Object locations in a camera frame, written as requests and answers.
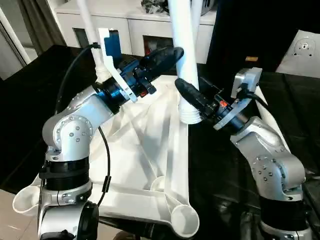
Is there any white plastic bag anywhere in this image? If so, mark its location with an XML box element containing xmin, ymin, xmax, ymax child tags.
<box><xmin>276</xmin><ymin>29</ymin><xmax>320</xmax><ymax>78</ymax></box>

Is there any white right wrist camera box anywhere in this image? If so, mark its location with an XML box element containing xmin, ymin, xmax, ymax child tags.
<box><xmin>214</xmin><ymin>68</ymin><xmax>264</xmax><ymax>132</ymax></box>

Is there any grey clutter pile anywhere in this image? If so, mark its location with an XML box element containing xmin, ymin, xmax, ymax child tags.
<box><xmin>141</xmin><ymin>0</ymin><xmax>170</xmax><ymax>14</ymax></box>

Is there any white plastic table top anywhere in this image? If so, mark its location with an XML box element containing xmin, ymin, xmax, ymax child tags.
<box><xmin>12</xmin><ymin>75</ymin><xmax>201</xmax><ymax>238</ymax></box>

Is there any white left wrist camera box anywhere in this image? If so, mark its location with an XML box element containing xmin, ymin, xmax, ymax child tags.
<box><xmin>97</xmin><ymin>28</ymin><xmax>139</xmax><ymax>104</ymax></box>

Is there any black work mat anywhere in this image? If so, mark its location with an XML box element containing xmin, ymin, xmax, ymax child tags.
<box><xmin>0</xmin><ymin>45</ymin><xmax>320</xmax><ymax>240</ymax></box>

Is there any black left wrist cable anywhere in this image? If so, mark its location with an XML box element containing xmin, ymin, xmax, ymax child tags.
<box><xmin>54</xmin><ymin>43</ymin><xmax>112</xmax><ymax>211</ymax></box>

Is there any grey curtain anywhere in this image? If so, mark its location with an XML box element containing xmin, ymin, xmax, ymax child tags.
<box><xmin>17</xmin><ymin>0</ymin><xmax>66</xmax><ymax>57</ymax></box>

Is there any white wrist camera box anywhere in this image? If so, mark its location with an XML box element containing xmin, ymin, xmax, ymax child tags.
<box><xmin>97</xmin><ymin>28</ymin><xmax>139</xmax><ymax>104</ymax></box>
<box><xmin>214</xmin><ymin>68</ymin><xmax>264</xmax><ymax>132</ymax></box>

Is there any thin white rod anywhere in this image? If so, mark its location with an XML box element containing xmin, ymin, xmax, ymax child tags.
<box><xmin>0</xmin><ymin>7</ymin><xmax>32</xmax><ymax>66</ymax></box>

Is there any white cabinet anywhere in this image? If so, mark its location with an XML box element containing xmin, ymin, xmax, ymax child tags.
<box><xmin>47</xmin><ymin>0</ymin><xmax>217</xmax><ymax>65</ymax></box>

